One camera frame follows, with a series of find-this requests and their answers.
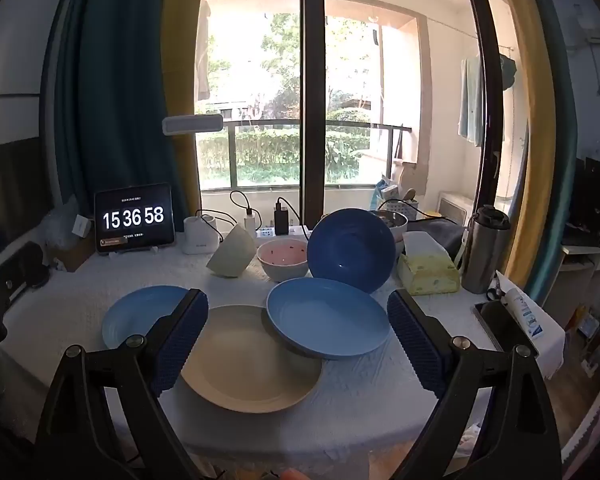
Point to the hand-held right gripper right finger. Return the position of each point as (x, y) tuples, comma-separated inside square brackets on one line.
[(417, 342)]

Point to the teal hanging garment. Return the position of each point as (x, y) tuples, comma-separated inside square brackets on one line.
[(507, 71)]

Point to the white charger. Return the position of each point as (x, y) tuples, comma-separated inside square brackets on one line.
[(250, 222)]

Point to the dark sliding door frame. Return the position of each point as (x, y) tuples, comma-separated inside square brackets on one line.
[(487, 85), (312, 85)]

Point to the dark blue plate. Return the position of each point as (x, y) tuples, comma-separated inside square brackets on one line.
[(350, 250)]

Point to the black balcony railing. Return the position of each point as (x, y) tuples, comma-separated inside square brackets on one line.
[(280, 127)]

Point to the small white box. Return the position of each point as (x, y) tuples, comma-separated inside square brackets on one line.
[(391, 191)]

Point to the blue plastic bag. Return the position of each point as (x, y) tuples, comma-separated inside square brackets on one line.
[(381, 191)]

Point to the dark grey cloth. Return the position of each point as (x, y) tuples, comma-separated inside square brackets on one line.
[(445, 235)]

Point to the light blue hanging towel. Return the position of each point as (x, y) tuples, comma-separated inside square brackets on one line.
[(471, 102)]

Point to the white lamp base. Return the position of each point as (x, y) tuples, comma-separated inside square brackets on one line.
[(200, 240)]

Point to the white tube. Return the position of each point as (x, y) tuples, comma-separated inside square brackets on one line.
[(527, 315)]

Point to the cardboard box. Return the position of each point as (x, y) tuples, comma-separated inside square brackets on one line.
[(406, 177)]

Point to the black scissors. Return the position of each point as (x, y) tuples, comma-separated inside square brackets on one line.
[(495, 292)]

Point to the white power strip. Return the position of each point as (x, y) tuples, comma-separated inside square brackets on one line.
[(266, 233)]

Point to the pink speckled bowl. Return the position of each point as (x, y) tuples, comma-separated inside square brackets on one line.
[(282, 260)]

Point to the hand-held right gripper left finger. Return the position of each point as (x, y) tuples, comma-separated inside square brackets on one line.
[(180, 340)]

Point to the light blue plate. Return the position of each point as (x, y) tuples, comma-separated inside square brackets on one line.
[(135, 315)]

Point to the white textured tablecloth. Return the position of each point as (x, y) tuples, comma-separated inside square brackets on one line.
[(370, 400)]

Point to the steel thermos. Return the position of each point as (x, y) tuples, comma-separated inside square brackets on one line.
[(482, 255)]

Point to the black charger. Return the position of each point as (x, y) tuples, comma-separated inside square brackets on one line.
[(281, 222)]

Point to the yellow curtain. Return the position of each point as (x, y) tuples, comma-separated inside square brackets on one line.
[(525, 110), (182, 50)]

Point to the tablet with clock display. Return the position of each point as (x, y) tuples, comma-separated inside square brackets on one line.
[(132, 217)]

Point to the black phone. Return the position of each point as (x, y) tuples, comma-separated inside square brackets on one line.
[(500, 325)]

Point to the black monitor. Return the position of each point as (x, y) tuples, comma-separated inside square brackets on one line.
[(597, 200)]

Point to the white lamp head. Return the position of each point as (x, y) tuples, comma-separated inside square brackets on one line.
[(192, 124)]

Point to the white basket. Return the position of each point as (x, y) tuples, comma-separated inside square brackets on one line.
[(405, 208)]

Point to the yellow tissue box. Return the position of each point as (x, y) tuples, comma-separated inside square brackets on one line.
[(430, 272)]

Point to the blue curtain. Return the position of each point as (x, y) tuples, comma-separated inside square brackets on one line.
[(560, 160), (115, 85)]

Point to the beige plate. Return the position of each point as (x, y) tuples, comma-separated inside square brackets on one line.
[(245, 360)]

